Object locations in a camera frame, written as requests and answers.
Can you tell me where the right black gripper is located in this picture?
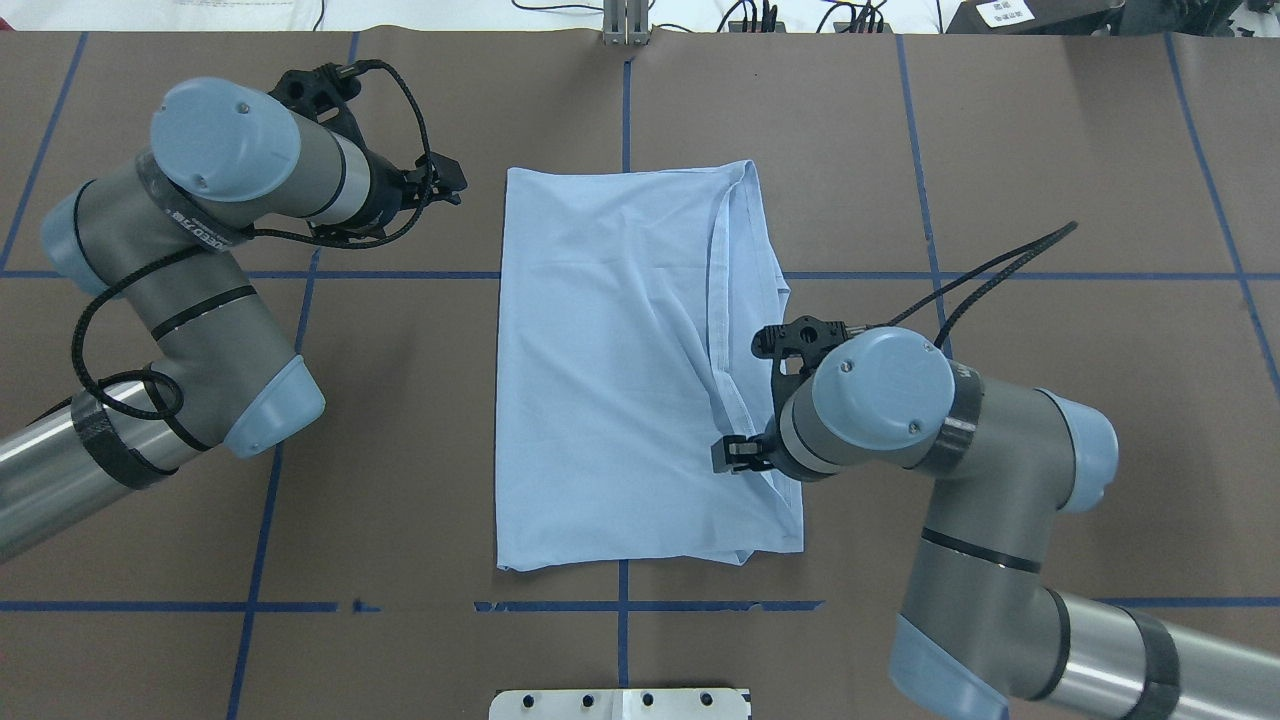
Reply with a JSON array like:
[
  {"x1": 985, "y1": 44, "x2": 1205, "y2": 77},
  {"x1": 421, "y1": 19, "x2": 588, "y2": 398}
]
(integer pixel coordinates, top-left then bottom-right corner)
[{"x1": 712, "y1": 419, "x2": 801, "y2": 480}]

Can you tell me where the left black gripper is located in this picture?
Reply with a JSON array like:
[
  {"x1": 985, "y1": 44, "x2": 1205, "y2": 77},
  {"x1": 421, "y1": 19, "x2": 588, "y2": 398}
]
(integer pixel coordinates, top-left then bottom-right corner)
[{"x1": 355, "y1": 151, "x2": 468, "y2": 233}]

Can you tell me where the light blue t-shirt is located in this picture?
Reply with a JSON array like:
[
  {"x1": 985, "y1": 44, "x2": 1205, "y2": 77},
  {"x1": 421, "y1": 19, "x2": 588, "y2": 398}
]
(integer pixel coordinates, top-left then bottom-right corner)
[{"x1": 495, "y1": 160, "x2": 805, "y2": 571}]

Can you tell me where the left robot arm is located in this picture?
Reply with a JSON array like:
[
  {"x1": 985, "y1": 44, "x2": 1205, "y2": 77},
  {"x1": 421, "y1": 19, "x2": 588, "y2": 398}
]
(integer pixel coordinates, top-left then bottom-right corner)
[{"x1": 3, "y1": 60, "x2": 467, "y2": 560}]

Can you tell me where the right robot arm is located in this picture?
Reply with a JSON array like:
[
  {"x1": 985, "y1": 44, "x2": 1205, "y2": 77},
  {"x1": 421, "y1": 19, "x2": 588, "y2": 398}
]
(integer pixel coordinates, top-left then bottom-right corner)
[{"x1": 712, "y1": 316, "x2": 1279, "y2": 719}]

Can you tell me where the black box with label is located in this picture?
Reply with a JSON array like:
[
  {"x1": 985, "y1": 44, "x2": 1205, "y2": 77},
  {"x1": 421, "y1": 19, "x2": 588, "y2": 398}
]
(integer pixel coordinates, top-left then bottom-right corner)
[{"x1": 943, "y1": 1, "x2": 1126, "y2": 36}]

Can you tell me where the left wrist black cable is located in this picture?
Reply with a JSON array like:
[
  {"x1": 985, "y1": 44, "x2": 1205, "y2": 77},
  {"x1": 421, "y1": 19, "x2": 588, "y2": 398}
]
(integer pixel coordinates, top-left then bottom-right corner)
[{"x1": 70, "y1": 58, "x2": 442, "y2": 451}]

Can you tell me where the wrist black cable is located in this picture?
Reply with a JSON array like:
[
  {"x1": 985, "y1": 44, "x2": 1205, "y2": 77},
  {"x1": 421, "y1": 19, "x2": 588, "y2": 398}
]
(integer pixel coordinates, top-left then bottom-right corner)
[
  {"x1": 845, "y1": 220, "x2": 1082, "y2": 351},
  {"x1": 70, "y1": 58, "x2": 442, "y2": 451}
]

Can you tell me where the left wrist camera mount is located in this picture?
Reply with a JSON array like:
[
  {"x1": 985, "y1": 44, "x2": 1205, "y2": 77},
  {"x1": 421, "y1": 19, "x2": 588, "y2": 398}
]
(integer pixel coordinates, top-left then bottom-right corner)
[{"x1": 268, "y1": 63, "x2": 364, "y2": 146}]

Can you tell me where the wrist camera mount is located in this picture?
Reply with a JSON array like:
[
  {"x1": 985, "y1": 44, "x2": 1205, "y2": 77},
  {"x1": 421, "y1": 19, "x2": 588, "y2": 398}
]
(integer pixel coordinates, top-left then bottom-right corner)
[
  {"x1": 750, "y1": 315, "x2": 855, "y2": 411},
  {"x1": 268, "y1": 63, "x2": 364, "y2": 146}
]

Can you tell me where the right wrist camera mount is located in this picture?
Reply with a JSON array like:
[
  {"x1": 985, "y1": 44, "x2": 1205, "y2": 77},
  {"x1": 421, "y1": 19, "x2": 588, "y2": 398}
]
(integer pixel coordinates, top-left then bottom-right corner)
[{"x1": 750, "y1": 315, "x2": 855, "y2": 411}]

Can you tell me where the aluminium frame post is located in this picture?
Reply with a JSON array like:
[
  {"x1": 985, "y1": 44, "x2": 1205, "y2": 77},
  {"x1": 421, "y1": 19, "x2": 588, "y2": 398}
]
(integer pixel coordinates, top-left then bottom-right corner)
[{"x1": 600, "y1": 0, "x2": 653, "y2": 47}]

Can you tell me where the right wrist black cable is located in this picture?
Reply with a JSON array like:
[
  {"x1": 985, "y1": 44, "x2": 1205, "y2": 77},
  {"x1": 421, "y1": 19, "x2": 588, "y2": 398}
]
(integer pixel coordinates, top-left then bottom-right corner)
[{"x1": 845, "y1": 220, "x2": 1082, "y2": 351}]

